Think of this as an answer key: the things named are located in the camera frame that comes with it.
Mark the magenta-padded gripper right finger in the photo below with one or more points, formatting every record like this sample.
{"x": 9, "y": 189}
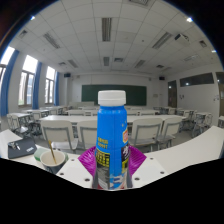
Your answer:
{"x": 146, "y": 170}

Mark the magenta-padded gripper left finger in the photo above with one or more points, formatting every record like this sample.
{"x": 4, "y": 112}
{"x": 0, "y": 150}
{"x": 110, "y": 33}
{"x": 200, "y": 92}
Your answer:
{"x": 75, "y": 171}

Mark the blue white-capped drink bottle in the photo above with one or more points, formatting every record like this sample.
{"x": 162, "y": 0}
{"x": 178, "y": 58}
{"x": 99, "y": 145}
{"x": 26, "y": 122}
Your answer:
{"x": 111, "y": 133}

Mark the dark blue mug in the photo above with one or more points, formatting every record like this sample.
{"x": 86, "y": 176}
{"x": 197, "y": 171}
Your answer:
{"x": 55, "y": 166}

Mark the wooden stir stick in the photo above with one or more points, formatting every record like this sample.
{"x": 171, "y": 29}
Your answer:
{"x": 52, "y": 151}

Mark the white classroom chairs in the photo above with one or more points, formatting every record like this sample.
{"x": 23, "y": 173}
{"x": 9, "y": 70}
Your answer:
{"x": 146, "y": 133}

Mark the white classroom desks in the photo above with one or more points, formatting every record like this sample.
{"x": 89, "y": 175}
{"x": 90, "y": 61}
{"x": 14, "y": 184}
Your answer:
{"x": 66, "y": 118}

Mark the black notebook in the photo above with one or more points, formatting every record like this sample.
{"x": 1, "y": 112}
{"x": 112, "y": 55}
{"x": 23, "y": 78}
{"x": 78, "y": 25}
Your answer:
{"x": 25, "y": 149}

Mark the bunch of keys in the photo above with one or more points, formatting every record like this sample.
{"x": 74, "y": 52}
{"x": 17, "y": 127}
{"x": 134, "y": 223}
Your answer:
{"x": 14, "y": 145}

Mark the green chalkboard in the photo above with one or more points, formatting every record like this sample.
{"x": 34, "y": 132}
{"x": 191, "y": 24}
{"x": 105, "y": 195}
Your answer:
{"x": 90, "y": 94}

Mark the dark classroom door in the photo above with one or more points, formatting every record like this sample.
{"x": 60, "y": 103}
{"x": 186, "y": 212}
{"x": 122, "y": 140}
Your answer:
{"x": 172, "y": 94}

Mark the classroom window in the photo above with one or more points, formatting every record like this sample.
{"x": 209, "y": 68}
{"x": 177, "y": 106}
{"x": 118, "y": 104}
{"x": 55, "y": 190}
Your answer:
{"x": 6, "y": 58}
{"x": 50, "y": 85}
{"x": 27, "y": 81}

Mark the ceiling projector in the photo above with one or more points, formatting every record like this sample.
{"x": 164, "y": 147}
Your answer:
{"x": 182, "y": 37}

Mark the ceiling lights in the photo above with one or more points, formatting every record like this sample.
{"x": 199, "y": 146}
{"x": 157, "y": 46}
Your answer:
{"x": 106, "y": 28}

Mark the black wall speaker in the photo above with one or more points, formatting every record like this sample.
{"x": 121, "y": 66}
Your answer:
{"x": 67, "y": 75}
{"x": 161, "y": 78}

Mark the dark interior wall window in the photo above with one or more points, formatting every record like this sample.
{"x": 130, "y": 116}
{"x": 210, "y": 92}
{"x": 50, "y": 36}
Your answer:
{"x": 196, "y": 80}

